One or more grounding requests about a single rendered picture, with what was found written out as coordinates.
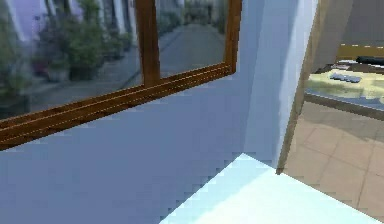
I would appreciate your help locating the grey remote control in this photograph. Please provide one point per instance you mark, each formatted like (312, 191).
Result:
(345, 78)

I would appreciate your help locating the black cylinder pillow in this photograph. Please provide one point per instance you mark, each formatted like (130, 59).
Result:
(370, 60)

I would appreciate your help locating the brown wooden framed window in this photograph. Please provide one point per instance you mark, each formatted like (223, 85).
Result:
(148, 50)

